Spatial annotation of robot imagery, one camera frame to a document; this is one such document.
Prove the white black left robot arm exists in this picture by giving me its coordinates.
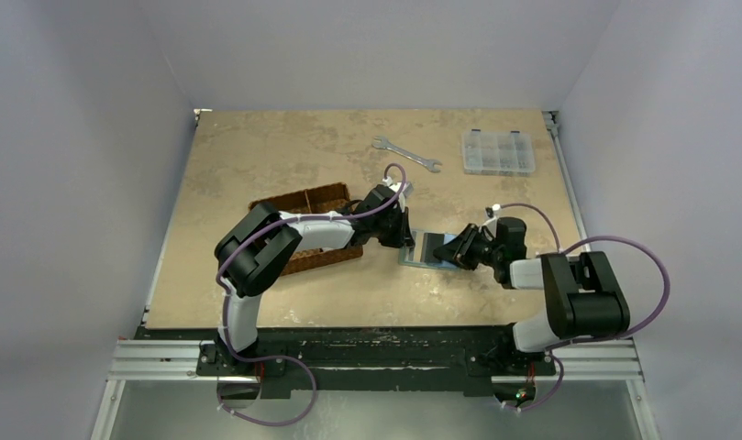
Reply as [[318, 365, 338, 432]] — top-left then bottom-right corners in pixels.
[[214, 178, 415, 375]]

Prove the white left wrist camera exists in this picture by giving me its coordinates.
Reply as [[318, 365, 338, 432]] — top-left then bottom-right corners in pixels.
[[382, 177, 414, 200]]

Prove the teal leather card holder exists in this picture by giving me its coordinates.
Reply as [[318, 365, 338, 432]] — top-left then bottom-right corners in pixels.
[[398, 229, 459, 271]]

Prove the silver open-end wrench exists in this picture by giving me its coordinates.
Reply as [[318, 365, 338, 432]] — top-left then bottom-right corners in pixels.
[[371, 136, 442, 173]]

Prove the clear plastic organizer box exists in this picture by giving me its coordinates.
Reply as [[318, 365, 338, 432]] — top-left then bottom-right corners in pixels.
[[460, 128, 537, 176]]

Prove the aluminium frame rail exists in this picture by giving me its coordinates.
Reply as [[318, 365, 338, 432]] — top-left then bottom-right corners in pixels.
[[91, 340, 257, 439]]

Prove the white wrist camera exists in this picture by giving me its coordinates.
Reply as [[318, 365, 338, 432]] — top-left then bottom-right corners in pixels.
[[482, 203, 502, 234], [382, 177, 414, 200]]

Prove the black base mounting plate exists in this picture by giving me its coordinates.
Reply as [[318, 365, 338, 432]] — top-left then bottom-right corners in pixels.
[[133, 326, 609, 400]]

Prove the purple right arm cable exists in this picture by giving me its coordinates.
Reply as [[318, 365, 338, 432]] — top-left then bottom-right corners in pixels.
[[494, 203, 672, 414]]

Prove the brown woven divided basket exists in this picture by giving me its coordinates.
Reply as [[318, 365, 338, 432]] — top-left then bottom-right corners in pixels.
[[248, 182, 363, 276]]

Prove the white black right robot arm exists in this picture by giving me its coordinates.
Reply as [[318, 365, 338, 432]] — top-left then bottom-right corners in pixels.
[[432, 217, 630, 373]]

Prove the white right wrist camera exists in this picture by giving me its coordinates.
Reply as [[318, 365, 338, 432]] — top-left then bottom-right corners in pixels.
[[482, 203, 502, 234]]

